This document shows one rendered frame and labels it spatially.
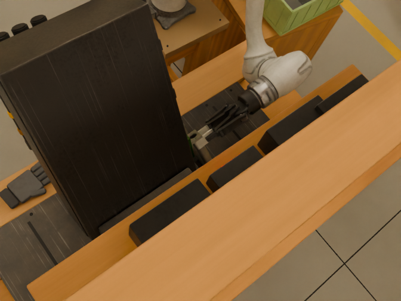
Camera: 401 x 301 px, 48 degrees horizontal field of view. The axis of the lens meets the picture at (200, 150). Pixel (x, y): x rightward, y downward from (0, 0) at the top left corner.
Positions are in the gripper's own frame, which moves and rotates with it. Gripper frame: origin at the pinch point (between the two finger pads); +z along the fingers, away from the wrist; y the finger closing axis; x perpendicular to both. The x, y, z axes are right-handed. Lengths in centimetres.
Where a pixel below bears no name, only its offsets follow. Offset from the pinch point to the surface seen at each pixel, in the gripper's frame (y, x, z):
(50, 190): -27, -3, 49
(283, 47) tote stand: -75, 31, -71
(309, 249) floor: -53, 131, -26
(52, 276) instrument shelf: 45, -22, 45
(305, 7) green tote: -54, 11, -78
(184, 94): -42.2, 4.4, -10.1
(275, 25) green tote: -65, 14, -67
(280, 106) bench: -31, 29, -39
